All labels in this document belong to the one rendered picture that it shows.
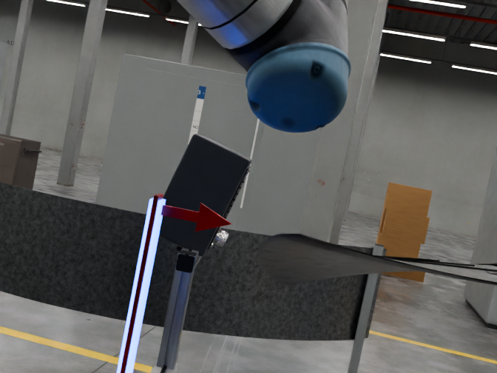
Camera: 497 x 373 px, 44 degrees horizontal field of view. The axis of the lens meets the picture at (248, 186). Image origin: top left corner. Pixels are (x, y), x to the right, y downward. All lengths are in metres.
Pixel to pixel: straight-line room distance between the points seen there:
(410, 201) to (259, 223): 2.68
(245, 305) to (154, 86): 4.80
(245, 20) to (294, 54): 0.04
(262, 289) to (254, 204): 4.24
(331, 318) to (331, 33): 2.20
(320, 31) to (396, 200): 8.14
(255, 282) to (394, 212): 6.31
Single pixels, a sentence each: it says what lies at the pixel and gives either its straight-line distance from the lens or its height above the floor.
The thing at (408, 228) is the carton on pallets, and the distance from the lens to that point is 8.62.
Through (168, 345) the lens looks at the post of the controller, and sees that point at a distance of 1.09.
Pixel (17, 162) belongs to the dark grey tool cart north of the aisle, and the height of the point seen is 0.66.
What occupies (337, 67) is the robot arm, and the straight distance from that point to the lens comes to 0.45.
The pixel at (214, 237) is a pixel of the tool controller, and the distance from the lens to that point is 1.10.
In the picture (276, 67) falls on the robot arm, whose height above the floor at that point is 1.30.
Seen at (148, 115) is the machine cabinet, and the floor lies 1.44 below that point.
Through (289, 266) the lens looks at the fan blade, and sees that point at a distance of 0.56.
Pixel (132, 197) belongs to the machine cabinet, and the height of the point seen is 0.51.
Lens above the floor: 1.24
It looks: 3 degrees down
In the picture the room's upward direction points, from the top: 11 degrees clockwise
